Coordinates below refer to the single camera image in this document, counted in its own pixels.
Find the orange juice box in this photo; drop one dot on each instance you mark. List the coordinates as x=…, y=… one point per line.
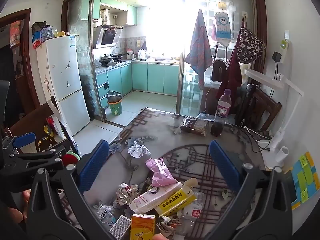
x=141, y=227

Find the dark red garment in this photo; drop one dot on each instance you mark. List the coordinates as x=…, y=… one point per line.
x=233, y=75

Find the cigarette pack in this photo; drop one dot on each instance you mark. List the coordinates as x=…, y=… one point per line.
x=120, y=227

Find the white desk lamp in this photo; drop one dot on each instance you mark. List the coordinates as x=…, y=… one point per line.
x=265, y=78

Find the wall poster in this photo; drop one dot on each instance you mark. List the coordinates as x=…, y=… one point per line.
x=15, y=33

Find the range hood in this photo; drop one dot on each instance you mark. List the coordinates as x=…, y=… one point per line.
x=107, y=36

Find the carved wooden chair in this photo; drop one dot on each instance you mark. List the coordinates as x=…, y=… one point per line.
x=32, y=120

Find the red bin with green rim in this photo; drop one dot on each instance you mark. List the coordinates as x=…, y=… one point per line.
x=70, y=158

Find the crumpled foil wrapper with red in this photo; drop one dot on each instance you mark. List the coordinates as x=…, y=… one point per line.
x=167, y=226

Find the black wall charger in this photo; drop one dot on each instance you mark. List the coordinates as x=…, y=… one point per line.
x=276, y=56

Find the green kitchen bin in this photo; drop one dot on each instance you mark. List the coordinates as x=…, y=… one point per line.
x=115, y=107

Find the white plastic bag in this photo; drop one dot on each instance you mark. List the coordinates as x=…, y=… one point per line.
x=143, y=54

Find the teal base cabinets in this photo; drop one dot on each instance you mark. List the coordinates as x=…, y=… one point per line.
x=155, y=76

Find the black shoulder bag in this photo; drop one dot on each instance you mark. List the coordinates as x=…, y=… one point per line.
x=218, y=70

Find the brownish paper wad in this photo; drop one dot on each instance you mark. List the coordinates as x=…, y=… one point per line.
x=125, y=195

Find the purple label drink bottle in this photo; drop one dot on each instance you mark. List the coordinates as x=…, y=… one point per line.
x=222, y=110

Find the teal wall cabinets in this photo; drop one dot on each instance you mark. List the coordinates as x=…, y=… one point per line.
x=131, y=15

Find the yellow medicine box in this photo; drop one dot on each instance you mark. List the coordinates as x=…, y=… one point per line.
x=175, y=201

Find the dark wooden chair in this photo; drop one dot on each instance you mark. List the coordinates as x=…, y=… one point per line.
x=265, y=107

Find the white snack bag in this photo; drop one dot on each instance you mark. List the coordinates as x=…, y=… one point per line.
x=150, y=200

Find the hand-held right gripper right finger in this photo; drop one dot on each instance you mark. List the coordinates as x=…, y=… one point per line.
x=225, y=165

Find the white paper cup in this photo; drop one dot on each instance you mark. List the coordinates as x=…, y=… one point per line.
x=283, y=155

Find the letter print bag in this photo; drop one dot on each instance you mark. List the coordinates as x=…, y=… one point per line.
x=250, y=46

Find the person's left hand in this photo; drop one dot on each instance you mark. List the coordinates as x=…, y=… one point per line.
x=15, y=215

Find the dark snack package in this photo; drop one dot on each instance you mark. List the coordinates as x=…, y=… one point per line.
x=195, y=126

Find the crushed clear plastic bottle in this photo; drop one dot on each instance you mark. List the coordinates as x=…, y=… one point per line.
x=193, y=212

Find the crumpled clear plastic wrapper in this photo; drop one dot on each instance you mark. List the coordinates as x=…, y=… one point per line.
x=106, y=215

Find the white printed paper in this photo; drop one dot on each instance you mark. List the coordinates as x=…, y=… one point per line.
x=137, y=150

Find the white refrigerator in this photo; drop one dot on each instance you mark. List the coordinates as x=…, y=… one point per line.
x=62, y=80

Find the small plastic drawer unit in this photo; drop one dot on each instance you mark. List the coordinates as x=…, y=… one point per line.
x=47, y=33

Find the pink plastic bag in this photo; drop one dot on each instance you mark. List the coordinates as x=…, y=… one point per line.
x=160, y=172

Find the black wok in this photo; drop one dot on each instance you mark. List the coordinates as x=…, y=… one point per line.
x=105, y=59
x=117, y=55

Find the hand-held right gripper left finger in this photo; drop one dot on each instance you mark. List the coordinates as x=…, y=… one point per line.
x=93, y=165

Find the white and green wall device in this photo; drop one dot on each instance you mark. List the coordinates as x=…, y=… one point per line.
x=283, y=50

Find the plaid hanging cloth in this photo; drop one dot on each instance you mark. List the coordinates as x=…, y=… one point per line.
x=198, y=50

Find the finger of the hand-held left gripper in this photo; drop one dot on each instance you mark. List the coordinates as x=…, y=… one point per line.
x=37, y=160
x=23, y=139

